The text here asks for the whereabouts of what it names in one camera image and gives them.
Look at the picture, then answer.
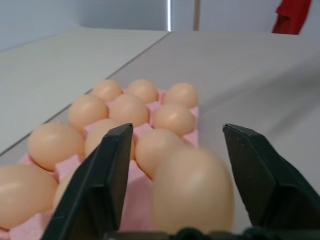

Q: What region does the pink foam egg tray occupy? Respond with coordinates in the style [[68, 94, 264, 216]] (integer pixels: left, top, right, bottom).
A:
[[0, 88, 201, 240]]

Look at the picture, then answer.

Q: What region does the brown wooden post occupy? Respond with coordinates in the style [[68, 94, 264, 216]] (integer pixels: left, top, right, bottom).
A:
[[193, 0, 201, 32]]

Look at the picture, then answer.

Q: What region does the beige plastic egg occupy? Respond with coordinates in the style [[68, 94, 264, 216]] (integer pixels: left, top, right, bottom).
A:
[[68, 94, 109, 133], [151, 144, 236, 233], [153, 103, 196, 137], [27, 122, 86, 172], [135, 129, 187, 181], [0, 164, 59, 230], [89, 79, 124, 103], [108, 93, 150, 128], [126, 79, 159, 104], [163, 82, 199, 109], [53, 168, 77, 210], [84, 118, 137, 161]]

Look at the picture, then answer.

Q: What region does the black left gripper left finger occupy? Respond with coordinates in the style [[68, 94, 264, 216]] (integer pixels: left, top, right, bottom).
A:
[[41, 122, 134, 240]]

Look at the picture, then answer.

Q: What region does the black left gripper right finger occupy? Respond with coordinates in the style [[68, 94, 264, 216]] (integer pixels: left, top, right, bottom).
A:
[[222, 123, 320, 230]]

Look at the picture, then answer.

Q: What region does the red cloth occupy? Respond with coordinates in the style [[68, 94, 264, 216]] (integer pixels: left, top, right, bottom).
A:
[[271, 0, 313, 36]]

